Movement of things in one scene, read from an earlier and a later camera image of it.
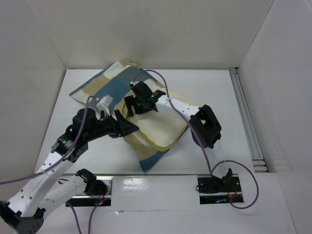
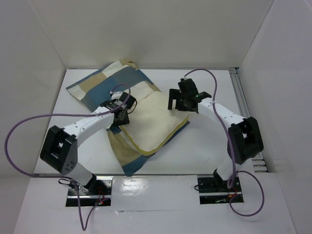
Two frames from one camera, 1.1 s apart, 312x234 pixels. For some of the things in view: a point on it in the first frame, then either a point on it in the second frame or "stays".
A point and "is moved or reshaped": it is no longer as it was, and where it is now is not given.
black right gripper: x=131 y=105 to x=177 y=103
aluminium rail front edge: x=154 y=175 stays
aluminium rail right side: x=258 y=162 stays
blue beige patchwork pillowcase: x=106 y=93 is moved or reshaped
